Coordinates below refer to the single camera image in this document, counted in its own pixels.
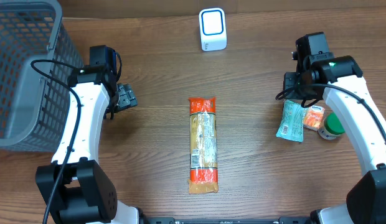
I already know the long spaghetti packet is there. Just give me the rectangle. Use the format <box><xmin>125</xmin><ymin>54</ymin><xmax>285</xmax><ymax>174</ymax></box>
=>
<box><xmin>189</xmin><ymin>97</ymin><xmax>219</xmax><ymax>194</ymax></box>

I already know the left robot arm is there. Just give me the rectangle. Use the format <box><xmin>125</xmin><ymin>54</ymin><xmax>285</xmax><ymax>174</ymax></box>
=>
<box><xmin>35</xmin><ymin>45</ymin><xmax>147</xmax><ymax>224</ymax></box>

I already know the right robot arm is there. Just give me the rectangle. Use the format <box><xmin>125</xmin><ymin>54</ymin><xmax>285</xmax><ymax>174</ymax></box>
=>
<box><xmin>276</xmin><ymin>32</ymin><xmax>386</xmax><ymax>224</ymax></box>

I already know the white barcode scanner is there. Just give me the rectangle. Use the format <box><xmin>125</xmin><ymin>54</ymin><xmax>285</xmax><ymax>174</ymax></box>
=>
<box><xmin>199</xmin><ymin>7</ymin><xmax>227</xmax><ymax>52</ymax></box>

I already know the grey plastic shopping basket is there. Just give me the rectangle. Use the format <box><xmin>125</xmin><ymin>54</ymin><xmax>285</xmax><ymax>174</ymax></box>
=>
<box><xmin>0</xmin><ymin>0</ymin><xmax>83</xmax><ymax>152</ymax></box>

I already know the teal tissue packet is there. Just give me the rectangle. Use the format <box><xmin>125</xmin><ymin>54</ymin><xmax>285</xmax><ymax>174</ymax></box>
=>
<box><xmin>276</xmin><ymin>100</ymin><xmax>308</xmax><ymax>142</ymax></box>

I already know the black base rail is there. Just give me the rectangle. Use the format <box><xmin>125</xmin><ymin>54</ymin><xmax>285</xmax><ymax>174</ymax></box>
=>
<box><xmin>139</xmin><ymin>217</ymin><xmax>314</xmax><ymax>224</ymax></box>

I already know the green lidded jar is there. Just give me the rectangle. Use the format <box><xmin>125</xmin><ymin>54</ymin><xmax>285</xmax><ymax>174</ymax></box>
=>
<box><xmin>318</xmin><ymin>113</ymin><xmax>345</xmax><ymax>140</ymax></box>

